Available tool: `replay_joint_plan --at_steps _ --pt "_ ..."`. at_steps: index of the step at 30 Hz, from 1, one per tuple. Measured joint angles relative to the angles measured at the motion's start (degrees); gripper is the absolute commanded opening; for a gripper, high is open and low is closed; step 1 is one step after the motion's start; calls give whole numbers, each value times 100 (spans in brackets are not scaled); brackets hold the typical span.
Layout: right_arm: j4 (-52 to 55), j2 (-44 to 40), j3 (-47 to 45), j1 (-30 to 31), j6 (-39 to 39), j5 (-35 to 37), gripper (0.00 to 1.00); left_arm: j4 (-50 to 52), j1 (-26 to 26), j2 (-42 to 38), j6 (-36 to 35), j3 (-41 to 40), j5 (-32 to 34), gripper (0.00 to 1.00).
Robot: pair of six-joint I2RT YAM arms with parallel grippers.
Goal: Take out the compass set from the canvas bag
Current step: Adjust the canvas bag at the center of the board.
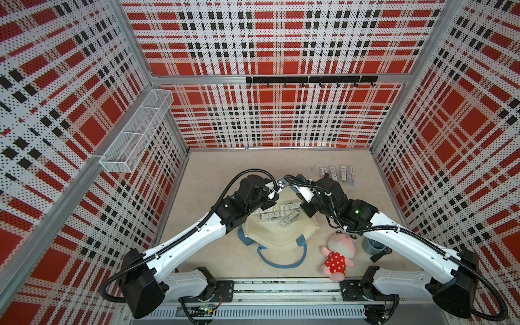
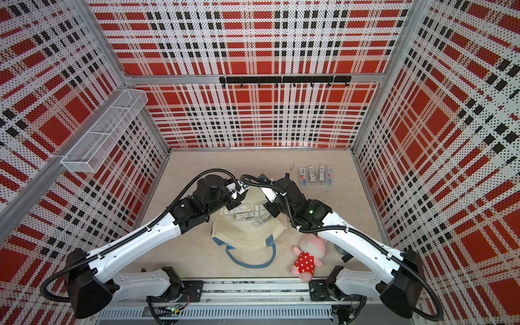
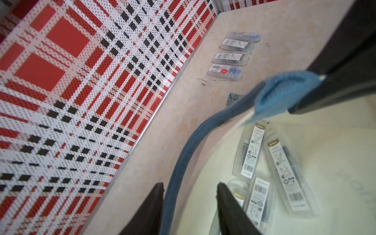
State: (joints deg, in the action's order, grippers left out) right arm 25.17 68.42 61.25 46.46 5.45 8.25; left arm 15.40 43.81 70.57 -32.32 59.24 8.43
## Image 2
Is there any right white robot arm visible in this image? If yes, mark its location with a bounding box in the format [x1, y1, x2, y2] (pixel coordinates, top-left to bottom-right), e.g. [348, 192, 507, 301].
[260, 175, 444, 322]

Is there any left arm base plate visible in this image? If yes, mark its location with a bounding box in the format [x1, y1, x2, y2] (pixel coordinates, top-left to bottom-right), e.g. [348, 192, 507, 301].
[171, 280, 204, 304]

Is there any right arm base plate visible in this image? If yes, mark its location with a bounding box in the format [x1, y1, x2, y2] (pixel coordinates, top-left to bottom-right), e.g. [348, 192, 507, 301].
[308, 280, 362, 302]

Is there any clear compass set case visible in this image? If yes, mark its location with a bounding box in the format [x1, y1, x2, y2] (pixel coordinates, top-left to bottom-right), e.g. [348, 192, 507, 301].
[318, 165, 326, 183]
[325, 165, 334, 186]
[307, 166, 317, 186]
[298, 166, 308, 186]

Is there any cream canvas tote bag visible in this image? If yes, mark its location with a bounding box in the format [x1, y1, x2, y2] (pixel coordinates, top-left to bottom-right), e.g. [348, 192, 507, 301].
[211, 188, 286, 269]

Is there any white wire mesh basket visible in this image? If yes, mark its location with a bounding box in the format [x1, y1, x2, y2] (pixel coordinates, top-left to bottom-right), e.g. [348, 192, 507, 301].
[61, 89, 148, 173]

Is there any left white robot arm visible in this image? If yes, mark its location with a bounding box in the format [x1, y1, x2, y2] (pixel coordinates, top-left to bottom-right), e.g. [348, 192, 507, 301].
[39, 169, 248, 319]

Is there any black wall hook rail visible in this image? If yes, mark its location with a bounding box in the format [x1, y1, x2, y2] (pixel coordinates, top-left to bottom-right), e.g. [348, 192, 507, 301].
[219, 75, 352, 87]

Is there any pink plush toy red dress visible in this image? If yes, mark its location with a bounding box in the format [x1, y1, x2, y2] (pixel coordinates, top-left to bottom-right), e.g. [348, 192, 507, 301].
[290, 234, 326, 282]

